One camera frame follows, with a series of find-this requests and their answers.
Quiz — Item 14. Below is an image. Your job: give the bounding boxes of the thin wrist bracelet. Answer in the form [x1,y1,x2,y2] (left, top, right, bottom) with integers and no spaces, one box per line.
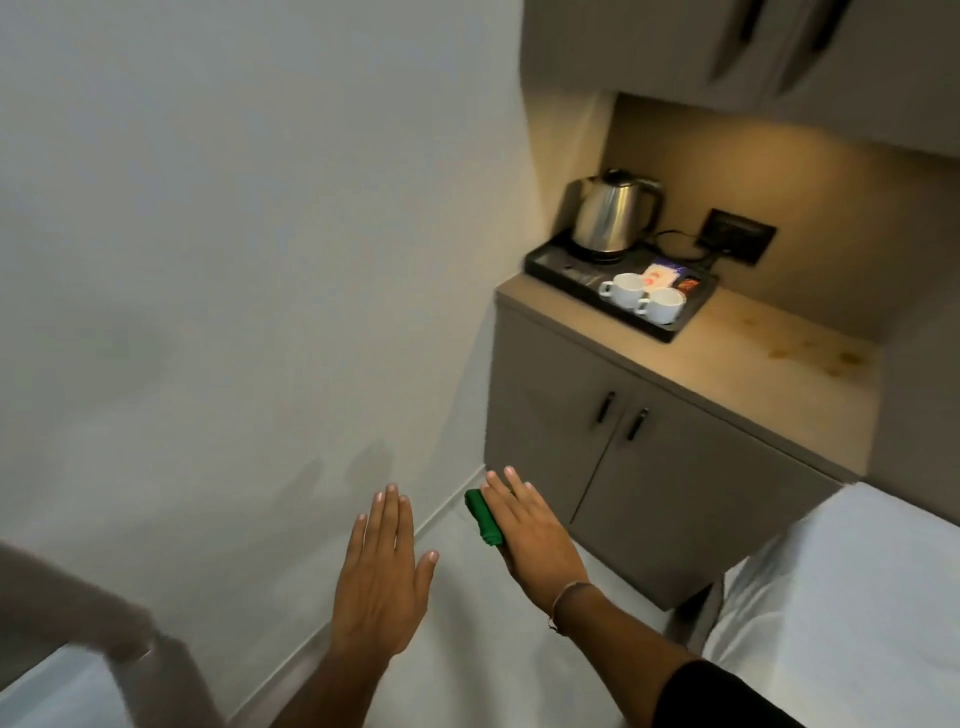
[546,580,603,636]

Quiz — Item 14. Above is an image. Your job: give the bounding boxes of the person's left forearm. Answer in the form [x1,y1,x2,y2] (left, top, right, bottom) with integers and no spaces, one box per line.
[268,651,400,728]

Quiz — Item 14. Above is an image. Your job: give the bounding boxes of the steel electric kettle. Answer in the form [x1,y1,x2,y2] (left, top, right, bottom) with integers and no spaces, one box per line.
[562,168,666,264]

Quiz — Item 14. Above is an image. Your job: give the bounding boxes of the black sleeve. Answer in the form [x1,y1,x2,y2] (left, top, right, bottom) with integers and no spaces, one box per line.
[654,658,807,728]

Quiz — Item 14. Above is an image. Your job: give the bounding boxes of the person's right forearm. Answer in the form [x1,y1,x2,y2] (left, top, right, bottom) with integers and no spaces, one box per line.
[549,581,706,728]

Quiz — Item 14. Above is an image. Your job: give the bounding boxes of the white cup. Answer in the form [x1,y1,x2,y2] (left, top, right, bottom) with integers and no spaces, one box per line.
[636,286,687,326]
[598,273,648,310]

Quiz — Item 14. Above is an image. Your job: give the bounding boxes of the black wall socket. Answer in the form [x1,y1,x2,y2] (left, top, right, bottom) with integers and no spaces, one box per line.
[701,207,778,267]

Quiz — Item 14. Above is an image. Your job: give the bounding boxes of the grey wall cabinet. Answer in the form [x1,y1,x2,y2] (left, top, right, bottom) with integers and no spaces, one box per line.
[519,0,960,160]

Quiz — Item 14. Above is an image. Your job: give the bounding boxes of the green plastic tool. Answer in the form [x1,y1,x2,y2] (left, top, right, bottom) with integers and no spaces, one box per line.
[464,488,506,549]

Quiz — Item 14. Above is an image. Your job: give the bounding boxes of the black serving tray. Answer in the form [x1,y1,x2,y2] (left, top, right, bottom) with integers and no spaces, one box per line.
[523,228,721,345]

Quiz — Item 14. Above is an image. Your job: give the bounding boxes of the black kettle cable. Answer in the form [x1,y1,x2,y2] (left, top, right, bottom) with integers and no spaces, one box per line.
[645,228,721,265]

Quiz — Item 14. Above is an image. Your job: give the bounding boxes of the white bed sheet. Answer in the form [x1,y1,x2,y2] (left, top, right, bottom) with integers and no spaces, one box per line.
[703,480,960,728]

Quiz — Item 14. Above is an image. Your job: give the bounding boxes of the grey base cabinet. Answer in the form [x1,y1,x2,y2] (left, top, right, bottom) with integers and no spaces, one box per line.
[483,271,880,612]

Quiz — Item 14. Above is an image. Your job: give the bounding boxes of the long black cabinet handle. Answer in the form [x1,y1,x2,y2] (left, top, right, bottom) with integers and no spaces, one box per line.
[774,0,856,96]
[709,0,768,84]

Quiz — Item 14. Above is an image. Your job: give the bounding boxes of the person's right hand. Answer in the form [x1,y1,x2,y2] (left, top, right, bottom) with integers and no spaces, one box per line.
[479,465,594,605]

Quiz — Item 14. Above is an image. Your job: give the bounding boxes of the person's left hand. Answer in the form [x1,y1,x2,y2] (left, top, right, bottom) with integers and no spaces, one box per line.
[330,483,441,661]

